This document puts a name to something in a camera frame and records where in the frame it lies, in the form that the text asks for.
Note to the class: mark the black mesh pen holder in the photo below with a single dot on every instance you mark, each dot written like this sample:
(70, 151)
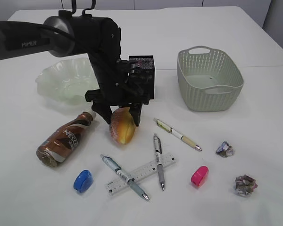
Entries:
(144, 73)

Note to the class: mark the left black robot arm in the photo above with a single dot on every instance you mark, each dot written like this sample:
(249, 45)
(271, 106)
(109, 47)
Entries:
(63, 35)

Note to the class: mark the grey-green plastic basket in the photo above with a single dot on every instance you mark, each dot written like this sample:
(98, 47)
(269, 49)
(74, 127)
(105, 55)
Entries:
(208, 82)

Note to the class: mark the white plastic ruler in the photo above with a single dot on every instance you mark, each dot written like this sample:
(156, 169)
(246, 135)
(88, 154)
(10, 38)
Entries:
(138, 174)

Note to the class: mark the brown coffee bottle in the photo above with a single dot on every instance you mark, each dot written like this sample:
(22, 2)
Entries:
(64, 141)

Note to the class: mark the beige and white pen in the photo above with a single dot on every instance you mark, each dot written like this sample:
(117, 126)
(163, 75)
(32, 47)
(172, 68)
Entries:
(177, 134)

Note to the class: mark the blue pencil sharpener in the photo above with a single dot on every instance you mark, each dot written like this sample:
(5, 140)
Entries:
(83, 181)

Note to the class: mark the orange bread roll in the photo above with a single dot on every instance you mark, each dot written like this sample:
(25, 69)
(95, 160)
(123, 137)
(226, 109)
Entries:
(122, 126)

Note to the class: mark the grey pen with clip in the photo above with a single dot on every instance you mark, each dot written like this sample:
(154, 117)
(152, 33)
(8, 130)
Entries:
(158, 153)

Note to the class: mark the blue-grey pen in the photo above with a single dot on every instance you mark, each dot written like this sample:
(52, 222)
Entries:
(125, 177)

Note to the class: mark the small paper ball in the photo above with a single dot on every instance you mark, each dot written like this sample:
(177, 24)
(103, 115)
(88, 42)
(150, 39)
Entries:
(225, 150)

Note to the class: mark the green wavy glass plate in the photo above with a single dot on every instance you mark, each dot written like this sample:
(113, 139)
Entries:
(67, 81)

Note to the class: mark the pink pencil sharpener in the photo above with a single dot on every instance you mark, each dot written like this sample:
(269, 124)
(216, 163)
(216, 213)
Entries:
(199, 176)

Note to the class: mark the large paper ball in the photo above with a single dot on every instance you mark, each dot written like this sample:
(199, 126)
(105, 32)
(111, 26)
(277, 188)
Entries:
(245, 185)

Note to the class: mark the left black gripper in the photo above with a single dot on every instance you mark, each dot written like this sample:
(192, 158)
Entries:
(115, 88)

